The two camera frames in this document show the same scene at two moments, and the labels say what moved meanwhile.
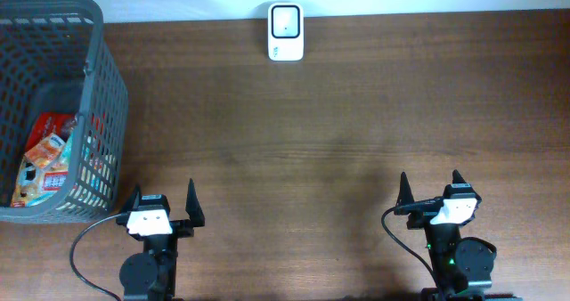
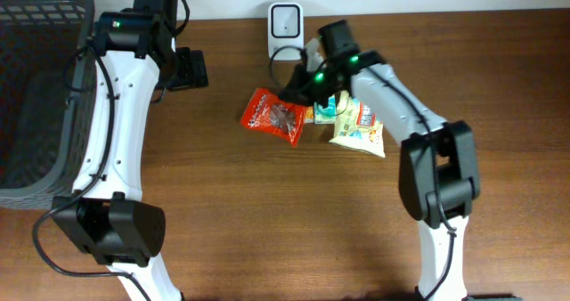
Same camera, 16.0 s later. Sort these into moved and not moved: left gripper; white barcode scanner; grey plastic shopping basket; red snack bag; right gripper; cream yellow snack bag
Moved: left gripper; cream yellow snack bag; right gripper; red snack bag
Not moved: grey plastic shopping basket; white barcode scanner
